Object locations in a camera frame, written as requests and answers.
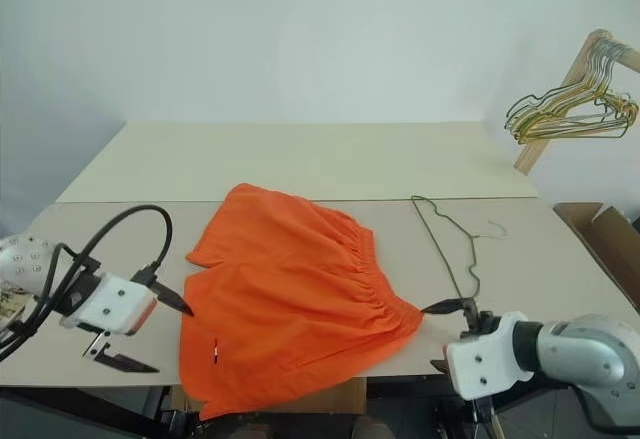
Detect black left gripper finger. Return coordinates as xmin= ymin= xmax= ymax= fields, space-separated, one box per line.
xmin=92 ymin=344 xmax=161 ymax=375
xmin=148 ymin=278 xmax=196 ymax=317

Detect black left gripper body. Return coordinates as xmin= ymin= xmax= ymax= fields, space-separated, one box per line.
xmin=79 ymin=327 xmax=113 ymax=360

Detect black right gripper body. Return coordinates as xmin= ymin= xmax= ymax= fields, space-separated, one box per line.
xmin=460 ymin=297 xmax=502 ymax=341

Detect orange shorts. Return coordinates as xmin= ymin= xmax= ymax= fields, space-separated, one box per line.
xmin=179 ymin=183 xmax=424 ymax=421

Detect wooden hanger rack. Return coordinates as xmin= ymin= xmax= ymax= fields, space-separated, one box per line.
xmin=513 ymin=29 xmax=640 ymax=175

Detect open cardboard box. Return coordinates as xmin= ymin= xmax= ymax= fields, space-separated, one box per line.
xmin=553 ymin=201 xmax=640 ymax=321

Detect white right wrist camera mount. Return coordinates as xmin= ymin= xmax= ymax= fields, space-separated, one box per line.
xmin=445 ymin=311 xmax=535 ymax=402

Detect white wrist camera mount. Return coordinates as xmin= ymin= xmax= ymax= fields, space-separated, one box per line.
xmin=445 ymin=311 xmax=535 ymax=402
xmin=59 ymin=272 xmax=157 ymax=337

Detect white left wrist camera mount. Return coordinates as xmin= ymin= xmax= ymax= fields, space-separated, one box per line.
xmin=59 ymin=272 xmax=157 ymax=337

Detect green wire hanger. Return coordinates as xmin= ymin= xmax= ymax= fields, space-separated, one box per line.
xmin=410 ymin=194 xmax=507 ymax=300

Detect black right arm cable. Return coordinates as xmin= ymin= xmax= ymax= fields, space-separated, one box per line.
xmin=468 ymin=397 xmax=497 ymax=439

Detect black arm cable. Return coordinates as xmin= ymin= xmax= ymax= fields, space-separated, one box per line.
xmin=0 ymin=203 xmax=174 ymax=363
xmin=468 ymin=397 xmax=497 ymax=439

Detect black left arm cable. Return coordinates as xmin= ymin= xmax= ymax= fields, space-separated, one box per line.
xmin=0 ymin=203 xmax=174 ymax=363

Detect yellow wire hanger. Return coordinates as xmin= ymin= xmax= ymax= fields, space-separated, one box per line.
xmin=513 ymin=48 xmax=640 ymax=144

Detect bunch of wire hangers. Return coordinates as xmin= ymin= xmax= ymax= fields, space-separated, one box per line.
xmin=505 ymin=43 xmax=632 ymax=141

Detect white wire hanger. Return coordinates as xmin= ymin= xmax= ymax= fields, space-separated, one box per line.
xmin=519 ymin=41 xmax=636 ymax=135

